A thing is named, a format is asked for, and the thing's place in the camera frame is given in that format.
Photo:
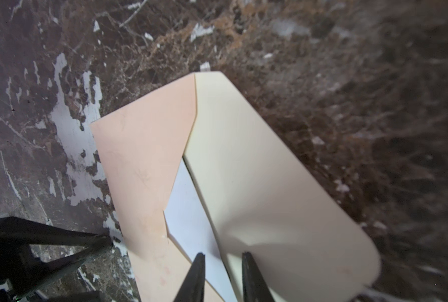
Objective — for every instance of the pink envelope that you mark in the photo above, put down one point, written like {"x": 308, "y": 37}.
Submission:
{"x": 258, "y": 196}

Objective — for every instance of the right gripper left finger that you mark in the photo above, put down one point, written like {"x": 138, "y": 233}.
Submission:
{"x": 193, "y": 286}

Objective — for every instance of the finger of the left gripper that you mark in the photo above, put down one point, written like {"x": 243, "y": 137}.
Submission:
{"x": 91, "y": 296}
{"x": 34, "y": 255}

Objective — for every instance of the green floral letter paper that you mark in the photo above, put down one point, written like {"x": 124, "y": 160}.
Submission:
{"x": 189, "y": 226}

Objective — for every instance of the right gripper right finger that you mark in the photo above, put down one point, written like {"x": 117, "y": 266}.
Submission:
{"x": 255, "y": 288}

